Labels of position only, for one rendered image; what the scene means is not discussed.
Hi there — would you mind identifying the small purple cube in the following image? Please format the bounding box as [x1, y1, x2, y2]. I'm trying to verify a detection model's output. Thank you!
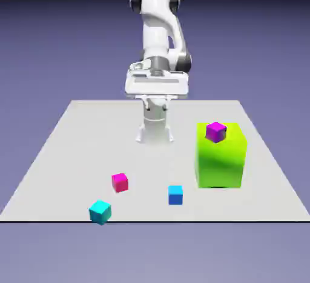
[205, 121, 228, 144]

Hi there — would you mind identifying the small blue cube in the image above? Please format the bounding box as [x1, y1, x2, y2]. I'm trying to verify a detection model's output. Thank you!
[168, 185, 183, 206]

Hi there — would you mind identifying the small cyan cube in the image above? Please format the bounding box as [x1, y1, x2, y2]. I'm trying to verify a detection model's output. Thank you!
[88, 199, 113, 226]

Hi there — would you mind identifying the small pink cube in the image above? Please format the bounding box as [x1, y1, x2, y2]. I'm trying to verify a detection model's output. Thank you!
[111, 172, 130, 193]

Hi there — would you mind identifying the large lime green box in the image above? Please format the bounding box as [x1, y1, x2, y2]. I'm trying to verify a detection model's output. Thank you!
[195, 122, 248, 188]

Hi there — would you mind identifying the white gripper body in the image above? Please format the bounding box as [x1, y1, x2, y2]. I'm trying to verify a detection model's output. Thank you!
[124, 68, 189, 100]

